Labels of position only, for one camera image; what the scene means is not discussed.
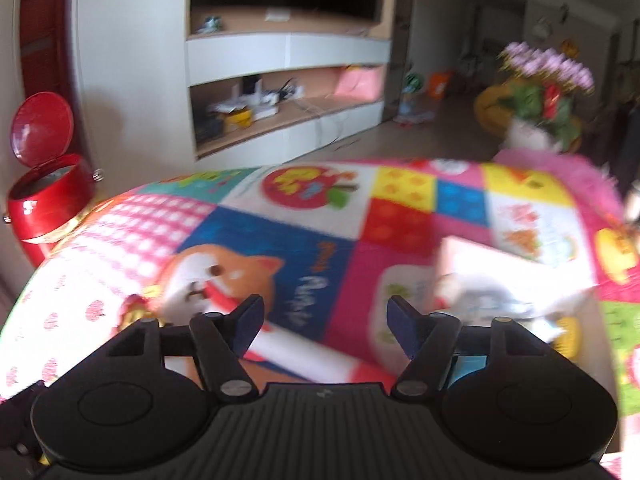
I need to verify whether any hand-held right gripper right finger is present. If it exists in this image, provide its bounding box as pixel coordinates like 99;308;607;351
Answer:
386;295;546;404

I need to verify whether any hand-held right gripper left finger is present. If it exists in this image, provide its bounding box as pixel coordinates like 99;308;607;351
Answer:
105;293;266;404

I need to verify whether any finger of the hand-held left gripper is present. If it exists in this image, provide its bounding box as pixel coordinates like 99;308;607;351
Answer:
0;380;47;467

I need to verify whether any pink cardboard box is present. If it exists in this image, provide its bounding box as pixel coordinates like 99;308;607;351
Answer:
434;236;602;347

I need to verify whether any colourful cartoon play mat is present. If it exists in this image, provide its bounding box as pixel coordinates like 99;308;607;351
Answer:
0;157;640;463

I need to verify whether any red pedal bin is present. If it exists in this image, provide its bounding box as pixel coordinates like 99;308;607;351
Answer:
4;91;99;244

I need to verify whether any large yellow plush toy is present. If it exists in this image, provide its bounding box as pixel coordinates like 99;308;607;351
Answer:
473;83;516;136

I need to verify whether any orange bag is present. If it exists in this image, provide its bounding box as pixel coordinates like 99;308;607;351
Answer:
428;72;451;99

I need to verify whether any pink gift bag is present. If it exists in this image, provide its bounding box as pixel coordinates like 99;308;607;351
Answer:
333;65;384;101

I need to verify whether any purple orchid plant in pot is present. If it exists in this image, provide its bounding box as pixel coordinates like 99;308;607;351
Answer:
497;42;596;154

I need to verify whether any white television cabinet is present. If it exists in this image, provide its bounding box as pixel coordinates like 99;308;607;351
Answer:
74;0;402;164

